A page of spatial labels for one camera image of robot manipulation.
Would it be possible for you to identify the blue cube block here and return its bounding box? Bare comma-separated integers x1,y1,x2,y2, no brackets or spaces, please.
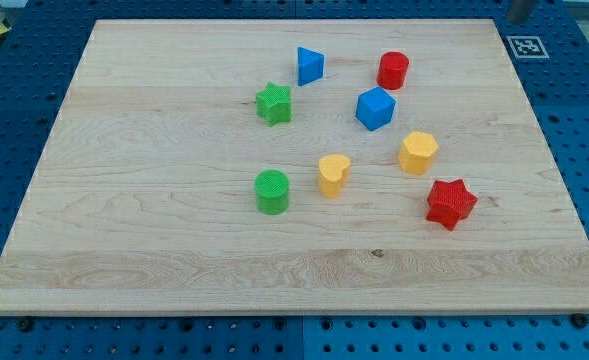
355,87,396,131

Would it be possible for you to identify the yellow heart block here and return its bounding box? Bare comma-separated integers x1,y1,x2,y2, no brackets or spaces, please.
317,154,351,199

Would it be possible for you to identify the white fiducial marker tag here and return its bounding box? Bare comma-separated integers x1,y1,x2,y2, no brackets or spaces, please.
507,36,549,59

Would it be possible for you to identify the green star block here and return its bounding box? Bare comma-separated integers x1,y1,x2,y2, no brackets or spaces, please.
255,82,292,126

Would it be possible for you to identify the red star block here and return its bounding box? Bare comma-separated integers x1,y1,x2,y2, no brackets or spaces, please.
426,179,478,231

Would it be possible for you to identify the grey robot arm pointer tip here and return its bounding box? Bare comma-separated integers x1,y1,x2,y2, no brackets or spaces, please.
505,0,537,25

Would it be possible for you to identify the green cylinder block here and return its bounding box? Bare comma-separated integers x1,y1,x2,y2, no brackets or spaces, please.
254,169,289,215

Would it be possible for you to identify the blue triangular prism block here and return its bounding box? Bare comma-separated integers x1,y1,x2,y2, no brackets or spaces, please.
297,47,325,86

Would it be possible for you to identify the yellow hexagon block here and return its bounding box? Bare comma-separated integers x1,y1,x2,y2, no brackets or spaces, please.
398,131,439,175

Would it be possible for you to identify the red cylinder block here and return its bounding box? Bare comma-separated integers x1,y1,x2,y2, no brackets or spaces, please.
377,51,410,90

